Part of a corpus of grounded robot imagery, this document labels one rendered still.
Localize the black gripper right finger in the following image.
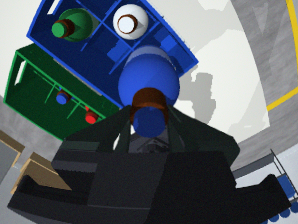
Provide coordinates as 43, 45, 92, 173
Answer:
167, 104, 240, 167

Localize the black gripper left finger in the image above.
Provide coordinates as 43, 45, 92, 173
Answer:
58, 105, 131, 153

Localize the green plastic crate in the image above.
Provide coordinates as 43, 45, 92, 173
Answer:
3, 43, 119, 142

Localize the white bottle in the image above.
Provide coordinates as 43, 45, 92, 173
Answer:
113, 4, 148, 40

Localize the blue crate with dividers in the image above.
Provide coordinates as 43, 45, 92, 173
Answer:
26, 0, 199, 109

